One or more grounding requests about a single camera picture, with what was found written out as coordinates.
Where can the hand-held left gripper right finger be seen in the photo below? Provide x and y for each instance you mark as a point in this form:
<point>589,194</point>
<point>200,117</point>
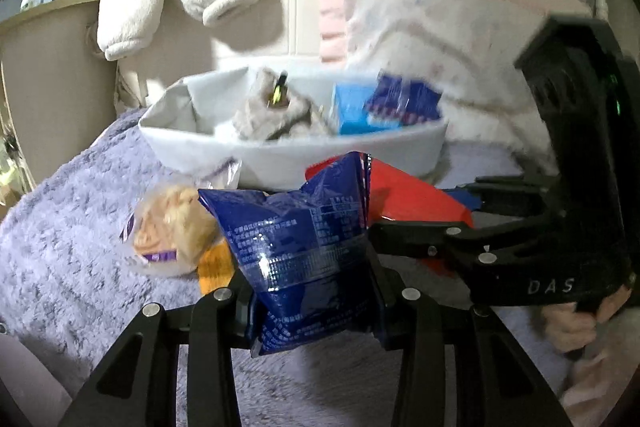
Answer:
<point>387,312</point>

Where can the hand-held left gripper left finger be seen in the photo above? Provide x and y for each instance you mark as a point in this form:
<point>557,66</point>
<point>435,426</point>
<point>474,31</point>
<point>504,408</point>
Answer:
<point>240,307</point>

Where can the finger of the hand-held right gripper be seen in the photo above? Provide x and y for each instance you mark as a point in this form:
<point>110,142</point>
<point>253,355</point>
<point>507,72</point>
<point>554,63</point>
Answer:
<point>400,237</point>
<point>462,199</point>

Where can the red snack packet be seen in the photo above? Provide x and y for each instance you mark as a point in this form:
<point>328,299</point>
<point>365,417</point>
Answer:
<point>405,197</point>

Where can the orange snack packet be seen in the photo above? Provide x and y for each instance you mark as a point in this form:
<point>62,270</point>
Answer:
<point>215,267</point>

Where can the blue snack packet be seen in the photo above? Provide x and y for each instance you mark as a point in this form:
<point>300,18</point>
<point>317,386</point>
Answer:
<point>405,102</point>
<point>300,257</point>

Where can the light blue cartoon carton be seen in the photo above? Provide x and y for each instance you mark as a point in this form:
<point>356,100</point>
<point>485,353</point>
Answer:
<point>350,112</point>

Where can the white fabric storage bin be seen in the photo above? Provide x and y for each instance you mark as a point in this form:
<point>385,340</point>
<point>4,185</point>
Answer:
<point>280,162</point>

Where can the plaid fabric pouch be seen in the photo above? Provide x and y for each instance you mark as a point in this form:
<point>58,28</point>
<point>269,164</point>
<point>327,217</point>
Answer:
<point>260,122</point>

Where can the person's right forearm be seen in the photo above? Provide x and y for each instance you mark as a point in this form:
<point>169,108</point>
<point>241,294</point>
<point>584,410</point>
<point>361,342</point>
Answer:
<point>605,387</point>

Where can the person's right hand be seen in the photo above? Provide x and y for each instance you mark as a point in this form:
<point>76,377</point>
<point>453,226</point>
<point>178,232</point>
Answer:
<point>567,324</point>

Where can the purple-striped bread packet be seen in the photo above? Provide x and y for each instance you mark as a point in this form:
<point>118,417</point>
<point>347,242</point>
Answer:
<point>170,222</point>

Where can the floral pillow with pink ruffle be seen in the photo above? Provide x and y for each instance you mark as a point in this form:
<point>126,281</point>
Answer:
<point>475,57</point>

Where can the purple fleece blanket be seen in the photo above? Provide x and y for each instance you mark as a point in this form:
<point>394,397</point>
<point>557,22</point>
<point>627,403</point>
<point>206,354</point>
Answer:
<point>65,257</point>

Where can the beige wooden cabinet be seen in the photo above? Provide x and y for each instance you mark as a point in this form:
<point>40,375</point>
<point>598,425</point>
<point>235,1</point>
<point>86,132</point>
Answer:
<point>50,72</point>

